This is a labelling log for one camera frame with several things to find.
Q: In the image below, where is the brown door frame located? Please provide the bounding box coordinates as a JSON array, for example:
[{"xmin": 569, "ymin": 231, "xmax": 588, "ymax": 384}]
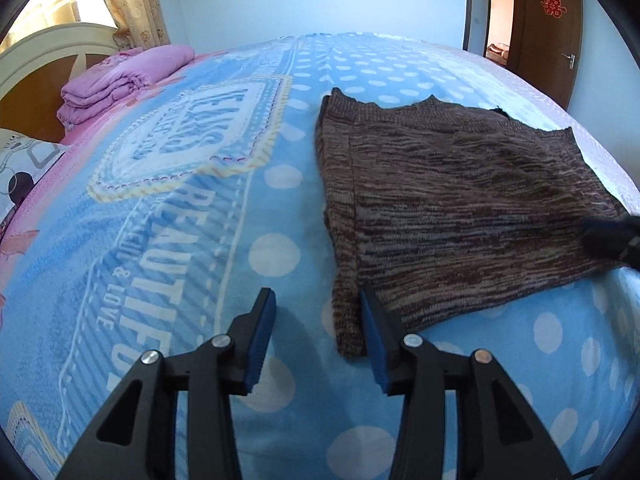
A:
[{"xmin": 462, "ymin": 0, "xmax": 526, "ymax": 61}]

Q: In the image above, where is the folded pink blanket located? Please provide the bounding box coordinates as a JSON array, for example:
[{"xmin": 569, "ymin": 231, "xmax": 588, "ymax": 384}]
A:
[{"xmin": 56, "ymin": 44, "xmax": 196, "ymax": 126}]

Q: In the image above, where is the brown wooden door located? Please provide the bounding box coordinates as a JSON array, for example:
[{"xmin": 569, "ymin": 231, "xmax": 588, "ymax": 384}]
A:
[{"xmin": 510, "ymin": 0, "xmax": 583, "ymax": 111}]

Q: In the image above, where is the cream wooden headboard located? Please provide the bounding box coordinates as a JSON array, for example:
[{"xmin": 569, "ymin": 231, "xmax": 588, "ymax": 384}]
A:
[{"xmin": 0, "ymin": 22, "xmax": 121, "ymax": 143}]

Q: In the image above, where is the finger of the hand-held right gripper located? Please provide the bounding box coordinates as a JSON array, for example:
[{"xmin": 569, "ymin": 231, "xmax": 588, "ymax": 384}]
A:
[{"xmin": 582, "ymin": 214, "xmax": 640, "ymax": 271}]

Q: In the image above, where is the brown knitted sweater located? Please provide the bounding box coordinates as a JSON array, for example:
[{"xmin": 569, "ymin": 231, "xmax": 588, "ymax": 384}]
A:
[{"xmin": 314, "ymin": 87, "xmax": 632, "ymax": 359}]

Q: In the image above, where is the printed bed sheet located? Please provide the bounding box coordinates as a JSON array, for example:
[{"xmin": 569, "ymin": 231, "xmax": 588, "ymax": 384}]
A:
[{"xmin": 0, "ymin": 32, "xmax": 640, "ymax": 480}]

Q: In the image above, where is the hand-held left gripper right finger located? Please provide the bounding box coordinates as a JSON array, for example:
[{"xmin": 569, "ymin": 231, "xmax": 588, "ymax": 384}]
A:
[{"xmin": 359, "ymin": 282, "xmax": 573, "ymax": 480}]

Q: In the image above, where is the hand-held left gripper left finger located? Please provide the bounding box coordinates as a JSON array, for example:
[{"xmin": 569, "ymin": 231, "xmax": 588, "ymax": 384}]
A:
[{"xmin": 55, "ymin": 287, "xmax": 277, "ymax": 480}]

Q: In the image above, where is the sofa in next room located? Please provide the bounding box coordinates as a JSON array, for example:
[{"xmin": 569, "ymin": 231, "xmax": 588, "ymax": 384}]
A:
[{"xmin": 486, "ymin": 42, "xmax": 511, "ymax": 68}]

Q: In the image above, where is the patterned grey pillow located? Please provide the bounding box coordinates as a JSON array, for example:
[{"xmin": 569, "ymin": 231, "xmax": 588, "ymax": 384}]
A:
[{"xmin": 0, "ymin": 127, "xmax": 71, "ymax": 233}]

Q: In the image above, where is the yellow patterned curtain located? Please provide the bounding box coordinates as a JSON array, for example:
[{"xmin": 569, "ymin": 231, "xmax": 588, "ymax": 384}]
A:
[
  {"xmin": 5, "ymin": 0, "xmax": 101, "ymax": 43},
  {"xmin": 95, "ymin": 0, "xmax": 172, "ymax": 51}
]

